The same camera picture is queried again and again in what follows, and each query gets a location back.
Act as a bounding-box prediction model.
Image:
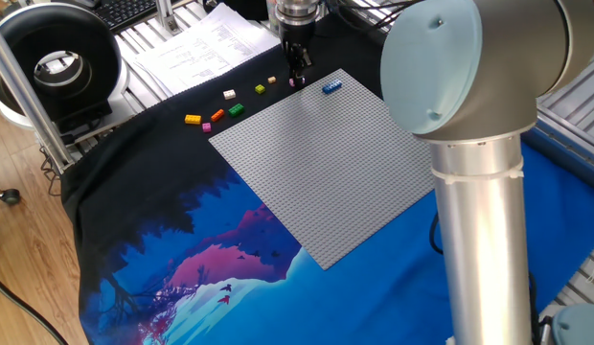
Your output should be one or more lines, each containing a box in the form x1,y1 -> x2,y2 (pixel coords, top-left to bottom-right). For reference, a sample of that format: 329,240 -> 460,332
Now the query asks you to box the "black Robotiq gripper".
280,21 -> 317,86

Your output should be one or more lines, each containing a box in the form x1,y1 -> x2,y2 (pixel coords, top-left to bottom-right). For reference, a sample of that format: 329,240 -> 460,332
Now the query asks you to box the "grey Lego baseplate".
208,68 -> 437,271

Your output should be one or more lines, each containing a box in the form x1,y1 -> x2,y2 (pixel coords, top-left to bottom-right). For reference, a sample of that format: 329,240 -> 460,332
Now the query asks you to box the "clear cup of bricks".
265,0 -> 282,33

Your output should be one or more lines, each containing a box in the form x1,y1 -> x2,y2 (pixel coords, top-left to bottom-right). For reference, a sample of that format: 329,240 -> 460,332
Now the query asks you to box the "printed paper sheet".
133,2 -> 283,97

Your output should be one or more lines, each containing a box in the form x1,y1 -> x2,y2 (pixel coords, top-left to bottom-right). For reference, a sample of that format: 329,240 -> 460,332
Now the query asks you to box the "black keyboard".
93,0 -> 159,33

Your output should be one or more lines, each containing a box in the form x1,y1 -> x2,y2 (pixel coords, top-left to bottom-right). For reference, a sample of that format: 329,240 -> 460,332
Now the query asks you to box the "blue mountain landscape cloth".
60,13 -> 594,345

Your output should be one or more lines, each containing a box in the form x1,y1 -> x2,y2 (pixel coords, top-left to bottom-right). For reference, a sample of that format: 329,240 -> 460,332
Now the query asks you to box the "black round fan housing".
0,2 -> 130,135

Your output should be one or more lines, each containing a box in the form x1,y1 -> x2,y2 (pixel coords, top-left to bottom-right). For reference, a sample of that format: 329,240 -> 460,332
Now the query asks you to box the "black caster wheel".
0,185 -> 21,207

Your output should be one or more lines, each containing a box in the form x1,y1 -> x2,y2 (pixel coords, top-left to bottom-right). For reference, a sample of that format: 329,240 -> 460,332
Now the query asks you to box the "aluminium frame post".
0,18 -> 76,176

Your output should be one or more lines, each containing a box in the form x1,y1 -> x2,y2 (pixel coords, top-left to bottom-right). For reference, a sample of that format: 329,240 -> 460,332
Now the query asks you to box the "black floor cable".
0,272 -> 71,345

